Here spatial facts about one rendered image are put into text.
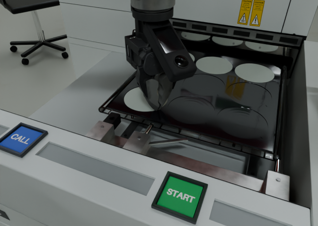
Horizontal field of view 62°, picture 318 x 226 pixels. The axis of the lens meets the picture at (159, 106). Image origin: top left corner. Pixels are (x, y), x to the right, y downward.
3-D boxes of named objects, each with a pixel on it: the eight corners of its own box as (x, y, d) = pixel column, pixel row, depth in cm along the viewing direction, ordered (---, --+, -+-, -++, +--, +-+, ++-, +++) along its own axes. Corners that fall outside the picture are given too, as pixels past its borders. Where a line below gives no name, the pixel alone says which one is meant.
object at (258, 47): (153, 51, 91) (152, 24, 86) (288, 76, 78) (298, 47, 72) (150, 53, 90) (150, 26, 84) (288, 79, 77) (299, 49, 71)
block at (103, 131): (101, 130, 54) (99, 119, 53) (115, 134, 53) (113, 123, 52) (77, 157, 49) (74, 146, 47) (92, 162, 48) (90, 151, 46)
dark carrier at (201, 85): (164, 47, 83) (164, 45, 83) (280, 67, 73) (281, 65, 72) (107, 108, 58) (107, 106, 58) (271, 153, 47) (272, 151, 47)
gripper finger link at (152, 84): (146, 99, 60) (145, 62, 54) (160, 112, 56) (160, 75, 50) (134, 102, 59) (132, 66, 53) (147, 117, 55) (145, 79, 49)
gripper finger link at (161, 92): (158, 94, 61) (158, 58, 56) (172, 108, 57) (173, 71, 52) (146, 99, 60) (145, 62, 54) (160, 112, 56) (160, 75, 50)
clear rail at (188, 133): (101, 109, 59) (100, 104, 58) (280, 159, 47) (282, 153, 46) (97, 113, 58) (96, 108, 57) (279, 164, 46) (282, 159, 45)
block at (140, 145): (135, 141, 52) (134, 129, 50) (151, 145, 51) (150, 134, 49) (114, 170, 46) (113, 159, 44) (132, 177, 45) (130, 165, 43)
